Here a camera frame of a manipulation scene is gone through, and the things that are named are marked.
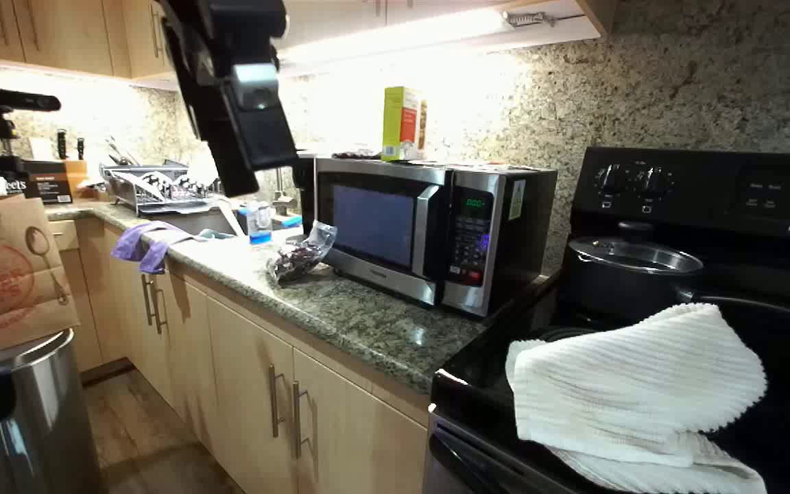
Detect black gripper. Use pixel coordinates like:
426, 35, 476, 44
160, 0, 297, 199

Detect wooden upper cabinets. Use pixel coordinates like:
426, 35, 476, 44
0, 0, 175, 92

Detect wooden cabinets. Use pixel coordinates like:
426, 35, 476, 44
0, 0, 175, 92
66, 215, 426, 494

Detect dish drying rack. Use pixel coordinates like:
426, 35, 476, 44
101, 166, 212, 216

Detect water bottle blue label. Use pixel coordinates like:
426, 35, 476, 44
247, 203, 271, 244

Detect green and white box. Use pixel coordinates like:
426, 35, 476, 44
382, 86, 426, 163

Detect purple cloth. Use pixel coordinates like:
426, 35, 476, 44
114, 222, 167, 275

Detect dark plastic snack bag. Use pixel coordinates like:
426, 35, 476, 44
267, 222, 337, 286

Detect stainless steel microwave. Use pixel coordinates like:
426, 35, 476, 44
312, 160, 558, 318

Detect brown paper bag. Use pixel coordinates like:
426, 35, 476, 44
0, 196, 77, 350

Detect wooden lower cabinets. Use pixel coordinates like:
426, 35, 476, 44
66, 215, 426, 494

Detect stainless steel trash can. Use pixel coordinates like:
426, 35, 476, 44
0, 330, 104, 494

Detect black cooking pot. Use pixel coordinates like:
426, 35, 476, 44
562, 236, 705, 315

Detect white ribbed dish towel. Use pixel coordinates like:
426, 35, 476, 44
505, 302, 769, 494

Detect black electric stove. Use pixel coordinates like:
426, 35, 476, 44
422, 149, 790, 494

